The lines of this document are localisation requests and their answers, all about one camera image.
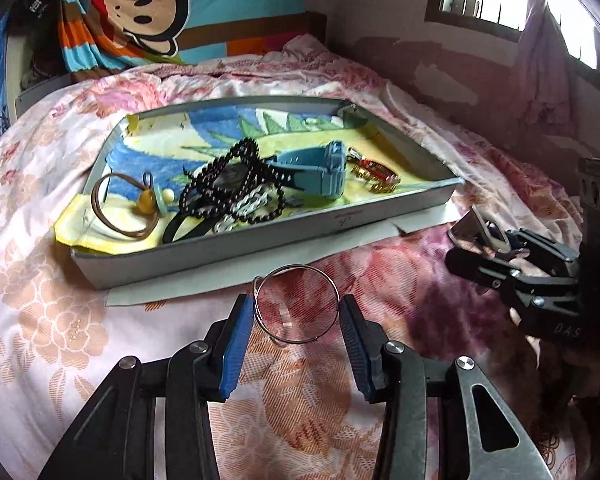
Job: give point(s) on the blue kids smartwatch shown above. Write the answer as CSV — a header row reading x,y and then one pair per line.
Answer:
x,y
318,171

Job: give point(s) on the thin silver bangle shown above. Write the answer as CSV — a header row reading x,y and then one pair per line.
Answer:
x,y
295,304

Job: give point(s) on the black cap hanging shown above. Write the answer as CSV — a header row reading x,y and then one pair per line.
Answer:
x,y
26,12

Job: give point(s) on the person's right hand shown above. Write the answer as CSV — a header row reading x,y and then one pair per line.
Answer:
x,y
565,354

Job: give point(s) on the beige hair comb clip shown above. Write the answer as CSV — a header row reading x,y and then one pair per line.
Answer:
x,y
479,228

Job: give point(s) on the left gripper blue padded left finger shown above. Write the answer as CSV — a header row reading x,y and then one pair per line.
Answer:
x,y
112,437

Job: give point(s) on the striped monkey blanket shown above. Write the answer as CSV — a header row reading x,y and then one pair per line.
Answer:
x,y
102,37

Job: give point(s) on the pink window curtain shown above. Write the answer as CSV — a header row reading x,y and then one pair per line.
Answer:
x,y
541,74

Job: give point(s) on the red cord gold pendant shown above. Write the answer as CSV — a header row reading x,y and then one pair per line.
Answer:
x,y
381,178

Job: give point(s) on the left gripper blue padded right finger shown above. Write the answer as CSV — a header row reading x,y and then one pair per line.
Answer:
x,y
480,437

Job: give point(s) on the grey tray box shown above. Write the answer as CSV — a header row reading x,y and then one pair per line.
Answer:
x,y
109,271

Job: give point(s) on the dinosaur drawing paper liner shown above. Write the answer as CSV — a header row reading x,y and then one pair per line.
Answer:
x,y
203,172

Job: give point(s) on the barred window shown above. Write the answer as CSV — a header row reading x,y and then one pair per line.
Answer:
x,y
506,19

